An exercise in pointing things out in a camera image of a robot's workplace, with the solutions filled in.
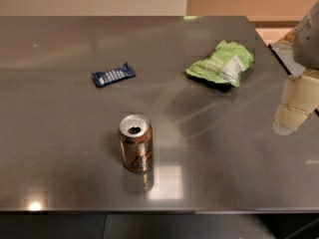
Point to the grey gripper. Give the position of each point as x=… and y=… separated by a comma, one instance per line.
x=308, y=42

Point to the green rice chip bag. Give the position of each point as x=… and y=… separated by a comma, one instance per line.
x=225, y=65

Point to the brown soda can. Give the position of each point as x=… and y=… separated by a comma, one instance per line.
x=136, y=139

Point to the dark blue snack wrapper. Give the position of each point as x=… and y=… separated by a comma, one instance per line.
x=101, y=79

